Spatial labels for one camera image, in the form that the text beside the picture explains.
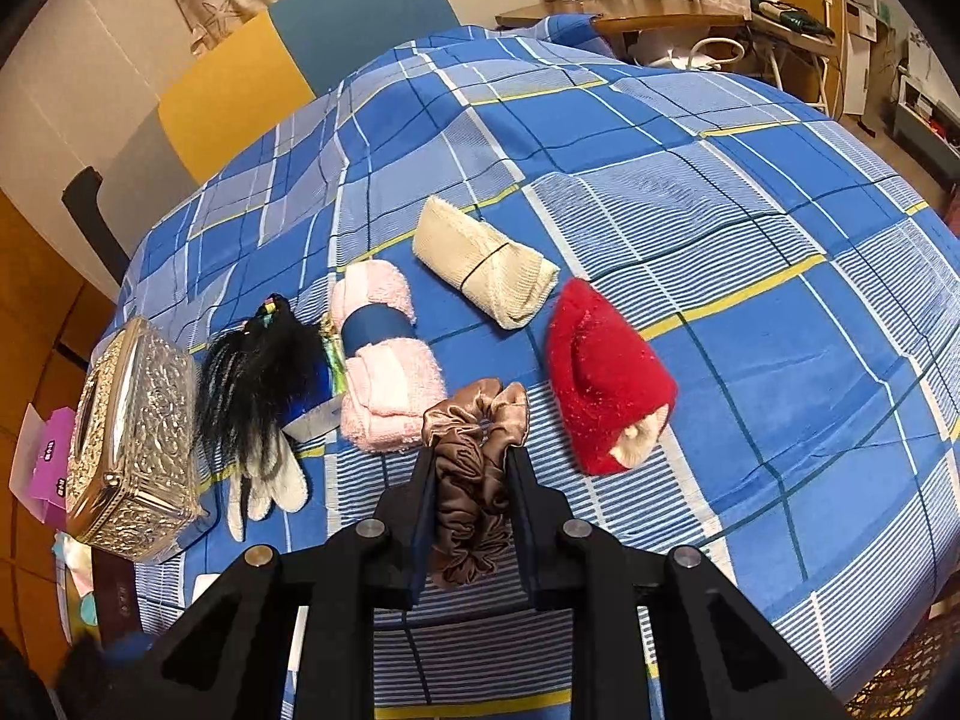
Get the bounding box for wooden table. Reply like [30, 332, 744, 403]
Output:
[495, 0, 760, 37]

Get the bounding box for patterned rug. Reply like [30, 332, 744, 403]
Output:
[844, 606, 960, 720]

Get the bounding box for blue foil packet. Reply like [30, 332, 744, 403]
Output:
[285, 315, 353, 444]

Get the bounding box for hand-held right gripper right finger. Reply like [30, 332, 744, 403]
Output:
[505, 447, 854, 720]

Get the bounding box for red fuzzy sock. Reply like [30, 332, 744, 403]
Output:
[545, 277, 680, 477]

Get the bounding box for dark brown box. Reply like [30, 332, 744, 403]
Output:
[88, 547, 149, 643]

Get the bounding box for blue plaid blanket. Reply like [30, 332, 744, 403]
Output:
[112, 13, 960, 720]

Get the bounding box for dark green tool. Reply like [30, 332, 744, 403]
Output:
[754, 0, 835, 37]

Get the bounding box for cream mesh cloth roll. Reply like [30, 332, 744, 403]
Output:
[412, 196, 562, 331]

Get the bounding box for pink towel with blue band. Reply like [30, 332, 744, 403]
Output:
[328, 260, 435, 454]

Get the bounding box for purple cardboard box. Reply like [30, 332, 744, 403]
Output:
[9, 403, 80, 527]

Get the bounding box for white paper bag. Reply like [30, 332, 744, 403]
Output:
[903, 21, 960, 85]

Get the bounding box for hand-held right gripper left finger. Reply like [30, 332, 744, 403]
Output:
[97, 447, 443, 720]

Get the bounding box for blue yellow grey headboard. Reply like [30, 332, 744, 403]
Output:
[61, 0, 462, 286]

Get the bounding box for grey low cabinet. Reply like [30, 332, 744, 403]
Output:
[891, 75, 960, 175]

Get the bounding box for black hair wig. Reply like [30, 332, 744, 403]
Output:
[193, 295, 331, 478]

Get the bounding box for wooden chair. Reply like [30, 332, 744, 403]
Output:
[746, 0, 850, 118]

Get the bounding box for brown satin scrunchie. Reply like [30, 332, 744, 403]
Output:
[420, 379, 530, 590]

